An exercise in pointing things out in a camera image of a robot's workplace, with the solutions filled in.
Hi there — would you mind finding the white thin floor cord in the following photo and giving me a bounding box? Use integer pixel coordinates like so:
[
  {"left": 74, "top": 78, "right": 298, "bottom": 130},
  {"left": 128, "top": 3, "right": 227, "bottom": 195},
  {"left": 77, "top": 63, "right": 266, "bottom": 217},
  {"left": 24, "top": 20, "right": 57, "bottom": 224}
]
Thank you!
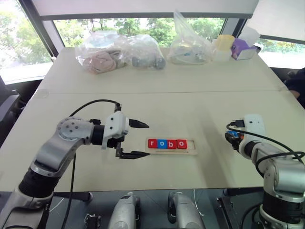
[{"left": 193, "top": 188, "right": 205, "bottom": 218}]

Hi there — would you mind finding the black table frame bar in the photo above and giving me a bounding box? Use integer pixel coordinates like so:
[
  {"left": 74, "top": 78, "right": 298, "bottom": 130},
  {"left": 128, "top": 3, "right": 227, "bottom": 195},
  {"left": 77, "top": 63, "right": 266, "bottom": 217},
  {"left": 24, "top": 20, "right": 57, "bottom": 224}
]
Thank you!
[
  {"left": 53, "top": 191, "right": 94, "bottom": 203},
  {"left": 215, "top": 187, "right": 264, "bottom": 229}
]

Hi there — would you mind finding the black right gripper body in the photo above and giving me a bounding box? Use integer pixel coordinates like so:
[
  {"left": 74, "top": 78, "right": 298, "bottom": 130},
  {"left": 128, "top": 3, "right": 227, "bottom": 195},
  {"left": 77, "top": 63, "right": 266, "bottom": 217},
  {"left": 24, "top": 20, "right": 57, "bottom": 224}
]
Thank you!
[{"left": 224, "top": 132, "right": 244, "bottom": 151}]

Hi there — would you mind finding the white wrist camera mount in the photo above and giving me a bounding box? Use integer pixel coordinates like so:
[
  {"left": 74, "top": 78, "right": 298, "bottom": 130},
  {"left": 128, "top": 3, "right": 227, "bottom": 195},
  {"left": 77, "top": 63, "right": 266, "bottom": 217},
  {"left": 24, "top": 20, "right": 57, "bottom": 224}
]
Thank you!
[
  {"left": 101, "top": 111, "right": 131, "bottom": 150},
  {"left": 237, "top": 114, "right": 266, "bottom": 156}
]

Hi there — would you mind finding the wooden letter tray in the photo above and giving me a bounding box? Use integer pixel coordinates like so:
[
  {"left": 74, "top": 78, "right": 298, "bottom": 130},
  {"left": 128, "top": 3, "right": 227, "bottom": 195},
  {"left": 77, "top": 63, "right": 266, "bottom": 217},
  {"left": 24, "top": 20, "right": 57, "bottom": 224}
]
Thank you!
[{"left": 145, "top": 138, "right": 198, "bottom": 156}]

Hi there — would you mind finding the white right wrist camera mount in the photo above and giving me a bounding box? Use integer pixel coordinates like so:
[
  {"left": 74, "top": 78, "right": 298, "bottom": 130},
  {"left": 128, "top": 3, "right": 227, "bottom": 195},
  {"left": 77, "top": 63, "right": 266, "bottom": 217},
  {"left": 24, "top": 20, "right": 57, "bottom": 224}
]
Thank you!
[{"left": 237, "top": 114, "right": 266, "bottom": 156}]

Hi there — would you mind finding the purple tissue box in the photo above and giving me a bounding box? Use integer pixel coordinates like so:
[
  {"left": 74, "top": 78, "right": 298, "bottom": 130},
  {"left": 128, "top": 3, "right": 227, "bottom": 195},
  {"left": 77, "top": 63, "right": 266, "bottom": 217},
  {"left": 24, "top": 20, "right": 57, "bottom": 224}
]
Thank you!
[{"left": 230, "top": 25, "right": 261, "bottom": 61}]

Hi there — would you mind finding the silver robot leg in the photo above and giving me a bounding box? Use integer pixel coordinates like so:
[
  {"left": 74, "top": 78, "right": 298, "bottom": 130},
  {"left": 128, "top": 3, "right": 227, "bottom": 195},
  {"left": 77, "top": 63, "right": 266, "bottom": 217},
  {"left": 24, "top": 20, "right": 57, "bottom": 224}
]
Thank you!
[
  {"left": 167, "top": 190, "right": 206, "bottom": 229},
  {"left": 108, "top": 191, "right": 142, "bottom": 229}
]

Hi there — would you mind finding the plastic bag with pink cloth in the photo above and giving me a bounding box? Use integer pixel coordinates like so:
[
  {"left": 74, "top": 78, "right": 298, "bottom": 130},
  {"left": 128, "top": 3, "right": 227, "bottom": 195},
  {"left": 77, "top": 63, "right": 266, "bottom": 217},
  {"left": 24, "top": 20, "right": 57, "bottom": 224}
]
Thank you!
[{"left": 74, "top": 31, "right": 131, "bottom": 75}]

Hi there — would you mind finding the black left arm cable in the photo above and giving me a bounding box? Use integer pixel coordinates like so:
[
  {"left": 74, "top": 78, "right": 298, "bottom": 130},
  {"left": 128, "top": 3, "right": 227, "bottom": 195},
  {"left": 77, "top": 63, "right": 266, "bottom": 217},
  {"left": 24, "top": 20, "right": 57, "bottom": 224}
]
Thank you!
[{"left": 60, "top": 99, "right": 122, "bottom": 229}]

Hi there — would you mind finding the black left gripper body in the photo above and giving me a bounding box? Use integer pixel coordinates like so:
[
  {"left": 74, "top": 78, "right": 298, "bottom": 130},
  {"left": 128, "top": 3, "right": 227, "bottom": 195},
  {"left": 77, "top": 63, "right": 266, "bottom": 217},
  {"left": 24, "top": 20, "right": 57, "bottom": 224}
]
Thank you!
[{"left": 106, "top": 135, "right": 126, "bottom": 158}]

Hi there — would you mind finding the black window pillar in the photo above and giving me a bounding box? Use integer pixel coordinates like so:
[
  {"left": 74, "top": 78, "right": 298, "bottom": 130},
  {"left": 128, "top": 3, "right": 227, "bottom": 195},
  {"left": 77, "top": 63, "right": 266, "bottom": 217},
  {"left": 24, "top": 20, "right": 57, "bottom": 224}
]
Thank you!
[{"left": 18, "top": 0, "right": 65, "bottom": 59}]

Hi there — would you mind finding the plastic bag with white items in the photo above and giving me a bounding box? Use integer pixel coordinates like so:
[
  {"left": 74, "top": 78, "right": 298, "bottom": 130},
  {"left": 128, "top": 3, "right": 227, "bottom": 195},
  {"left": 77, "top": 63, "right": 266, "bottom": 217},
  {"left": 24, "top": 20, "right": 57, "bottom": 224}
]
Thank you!
[{"left": 166, "top": 9, "right": 214, "bottom": 65}]

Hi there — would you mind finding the yellow-lidded plastic container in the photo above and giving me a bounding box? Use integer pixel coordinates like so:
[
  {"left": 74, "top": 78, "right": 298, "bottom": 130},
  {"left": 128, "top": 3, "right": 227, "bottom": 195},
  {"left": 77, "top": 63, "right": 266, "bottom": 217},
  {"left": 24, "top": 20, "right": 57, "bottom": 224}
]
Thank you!
[{"left": 211, "top": 34, "right": 236, "bottom": 62}]

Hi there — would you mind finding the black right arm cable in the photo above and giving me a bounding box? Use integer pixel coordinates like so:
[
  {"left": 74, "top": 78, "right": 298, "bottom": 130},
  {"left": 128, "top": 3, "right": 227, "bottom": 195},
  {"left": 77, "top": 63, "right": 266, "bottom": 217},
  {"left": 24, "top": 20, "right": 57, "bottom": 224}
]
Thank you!
[{"left": 225, "top": 120, "right": 305, "bottom": 178}]

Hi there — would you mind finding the plastic bag with grey items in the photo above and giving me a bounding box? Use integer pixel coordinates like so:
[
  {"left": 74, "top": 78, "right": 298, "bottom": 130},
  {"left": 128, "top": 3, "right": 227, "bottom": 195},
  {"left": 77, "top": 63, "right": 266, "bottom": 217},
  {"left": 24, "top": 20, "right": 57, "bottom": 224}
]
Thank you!
[{"left": 113, "top": 34, "right": 167, "bottom": 72}]

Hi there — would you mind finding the bystander beside table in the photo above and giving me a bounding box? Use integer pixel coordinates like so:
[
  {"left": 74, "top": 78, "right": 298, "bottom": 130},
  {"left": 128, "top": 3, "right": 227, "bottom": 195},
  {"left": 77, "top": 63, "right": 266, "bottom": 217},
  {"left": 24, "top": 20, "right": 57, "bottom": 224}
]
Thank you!
[{"left": 284, "top": 67, "right": 305, "bottom": 108}]

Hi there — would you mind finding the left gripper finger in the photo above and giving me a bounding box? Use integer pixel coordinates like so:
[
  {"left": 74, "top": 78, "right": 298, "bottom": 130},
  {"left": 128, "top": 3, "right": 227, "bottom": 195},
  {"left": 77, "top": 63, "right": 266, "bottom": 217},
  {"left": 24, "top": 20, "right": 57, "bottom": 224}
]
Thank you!
[
  {"left": 119, "top": 150, "right": 152, "bottom": 160},
  {"left": 128, "top": 118, "right": 150, "bottom": 129}
]

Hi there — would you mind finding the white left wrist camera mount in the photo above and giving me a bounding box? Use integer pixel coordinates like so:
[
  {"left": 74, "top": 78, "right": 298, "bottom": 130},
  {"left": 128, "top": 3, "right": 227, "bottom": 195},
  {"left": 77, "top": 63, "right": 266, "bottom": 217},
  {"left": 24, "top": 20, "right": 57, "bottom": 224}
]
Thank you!
[{"left": 101, "top": 111, "right": 131, "bottom": 150}]

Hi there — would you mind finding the black office chair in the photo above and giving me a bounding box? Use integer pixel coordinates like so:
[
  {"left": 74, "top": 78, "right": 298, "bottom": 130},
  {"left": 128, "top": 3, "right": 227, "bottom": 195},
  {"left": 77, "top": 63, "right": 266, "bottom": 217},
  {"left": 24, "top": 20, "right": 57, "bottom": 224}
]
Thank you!
[{"left": 0, "top": 76, "right": 27, "bottom": 145}]

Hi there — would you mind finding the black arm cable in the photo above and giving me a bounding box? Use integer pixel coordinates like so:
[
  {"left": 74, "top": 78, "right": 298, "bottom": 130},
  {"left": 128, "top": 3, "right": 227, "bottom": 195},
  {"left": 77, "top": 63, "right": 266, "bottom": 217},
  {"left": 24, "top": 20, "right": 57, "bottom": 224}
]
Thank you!
[
  {"left": 60, "top": 99, "right": 122, "bottom": 229},
  {"left": 225, "top": 120, "right": 305, "bottom": 178}
]

